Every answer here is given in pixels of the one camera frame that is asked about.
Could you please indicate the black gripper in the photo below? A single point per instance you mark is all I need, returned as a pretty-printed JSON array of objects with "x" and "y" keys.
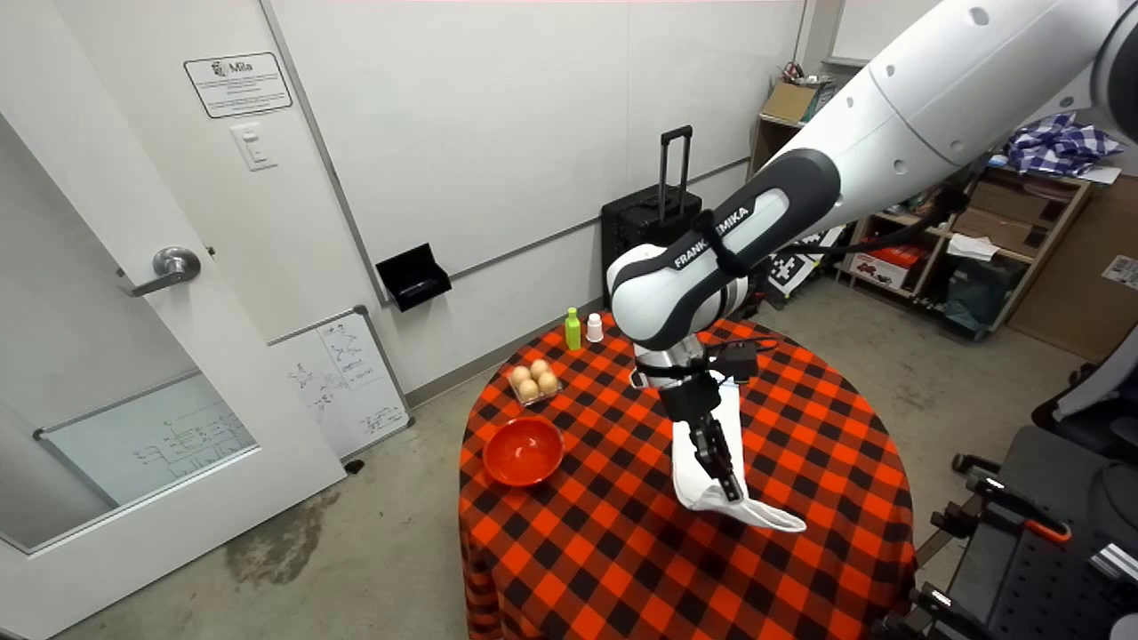
[{"x": 693, "y": 395}]

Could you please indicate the white towel with blue stripes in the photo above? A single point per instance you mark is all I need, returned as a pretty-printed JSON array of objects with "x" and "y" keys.
[{"x": 759, "y": 517}]

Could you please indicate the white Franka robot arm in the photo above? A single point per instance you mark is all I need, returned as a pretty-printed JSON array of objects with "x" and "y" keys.
[{"x": 946, "y": 95}]

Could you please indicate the red black checked tablecloth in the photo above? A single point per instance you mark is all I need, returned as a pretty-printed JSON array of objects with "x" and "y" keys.
[{"x": 617, "y": 556}]

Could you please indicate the small white bottle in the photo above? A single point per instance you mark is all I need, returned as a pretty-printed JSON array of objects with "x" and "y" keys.
[{"x": 595, "y": 333}]

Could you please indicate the small green bottle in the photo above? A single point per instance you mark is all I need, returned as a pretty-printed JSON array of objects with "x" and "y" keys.
[{"x": 575, "y": 333}]

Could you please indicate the red bowl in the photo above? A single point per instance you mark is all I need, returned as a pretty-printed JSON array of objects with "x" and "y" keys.
[{"x": 521, "y": 457}]

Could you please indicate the black white tag board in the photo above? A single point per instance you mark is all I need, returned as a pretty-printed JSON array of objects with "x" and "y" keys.
[{"x": 790, "y": 274}]

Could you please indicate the black rolling suitcase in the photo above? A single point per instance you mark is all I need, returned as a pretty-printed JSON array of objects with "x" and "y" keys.
[{"x": 643, "y": 224}]

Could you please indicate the black orange spring clamp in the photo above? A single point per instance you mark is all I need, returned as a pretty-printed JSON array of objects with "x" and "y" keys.
[
  {"x": 943, "y": 607},
  {"x": 1043, "y": 532}
]

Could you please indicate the red box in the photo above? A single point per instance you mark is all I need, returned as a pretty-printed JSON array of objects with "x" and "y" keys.
[{"x": 889, "y": 257}]

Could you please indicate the dark teal bin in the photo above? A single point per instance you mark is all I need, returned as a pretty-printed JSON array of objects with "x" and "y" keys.
[{"x": 979, "y": 297}]

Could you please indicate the white crumpled cloth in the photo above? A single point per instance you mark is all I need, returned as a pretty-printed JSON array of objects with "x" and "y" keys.
[{"x": 971, "y": 246}]

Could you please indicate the black perforated robot table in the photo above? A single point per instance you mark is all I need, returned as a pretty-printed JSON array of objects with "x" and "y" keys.
[{"x": 1043, "y": 592}]

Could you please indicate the small cardboard box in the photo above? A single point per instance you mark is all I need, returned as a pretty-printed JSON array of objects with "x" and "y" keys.
[{"x": 783, "y": 104}]

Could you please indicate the small leaning whiteboard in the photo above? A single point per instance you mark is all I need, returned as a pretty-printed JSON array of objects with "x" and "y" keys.
[{"x": 343, "y": 378}]

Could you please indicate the wooden shelf unit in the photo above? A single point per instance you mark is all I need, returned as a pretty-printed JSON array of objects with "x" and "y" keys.
[{"x": 1033, "y": 224}]

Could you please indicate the grey black bulky equipment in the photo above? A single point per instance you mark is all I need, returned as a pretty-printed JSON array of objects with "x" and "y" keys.
[{"x": 1103, "y": 378}]

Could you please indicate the large brown cardboard panel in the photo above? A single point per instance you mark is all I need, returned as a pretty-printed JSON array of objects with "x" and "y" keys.
[{"x": 1080, "y": 297}]

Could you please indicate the blue white checked cloth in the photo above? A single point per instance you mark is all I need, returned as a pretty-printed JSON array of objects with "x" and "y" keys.
[{"x": 1061, "y": 144}]

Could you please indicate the white door with window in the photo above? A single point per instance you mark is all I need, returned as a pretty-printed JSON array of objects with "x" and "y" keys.
[{"x": 235, "y": 393}]

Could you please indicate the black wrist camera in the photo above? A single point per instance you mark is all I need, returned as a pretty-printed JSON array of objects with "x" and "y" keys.
[{"x": 734, "y": 360}]

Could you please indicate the black wall box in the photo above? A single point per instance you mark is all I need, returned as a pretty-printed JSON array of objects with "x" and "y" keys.
[{"x": 413, "y": 278}]

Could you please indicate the white light switch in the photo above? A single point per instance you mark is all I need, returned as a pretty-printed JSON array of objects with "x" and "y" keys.
[{"x": 253, "y": 147}]

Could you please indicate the white wall notice sign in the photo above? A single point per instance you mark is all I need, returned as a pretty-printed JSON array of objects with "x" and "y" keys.
[{"x": 235, "y": 88}]

